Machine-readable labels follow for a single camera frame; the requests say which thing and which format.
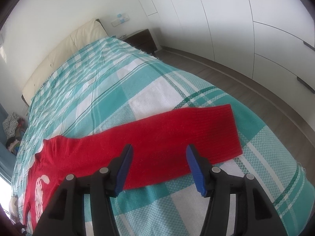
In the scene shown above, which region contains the teal plaid bedspread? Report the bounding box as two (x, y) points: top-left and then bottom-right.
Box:
(12, 37), (314, 235)

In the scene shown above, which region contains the white wardrobe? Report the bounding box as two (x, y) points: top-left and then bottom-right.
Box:
(139, 0), (314, 125)

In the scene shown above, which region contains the blue curtain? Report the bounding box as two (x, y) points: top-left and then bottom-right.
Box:
(0, 105), (16, 184)

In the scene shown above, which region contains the dark wooden nightstand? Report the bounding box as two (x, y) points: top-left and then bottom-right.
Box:
(122, 29), (158, 56)

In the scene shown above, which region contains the red knit sweater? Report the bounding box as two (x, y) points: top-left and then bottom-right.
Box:
(22, 104), (242, 226)

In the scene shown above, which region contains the pile of clothes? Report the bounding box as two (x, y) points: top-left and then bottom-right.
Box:
(2, 113), (26, 156)

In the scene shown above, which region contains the wall switch panel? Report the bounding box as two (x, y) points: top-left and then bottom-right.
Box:
(111, 13), (130, 27)

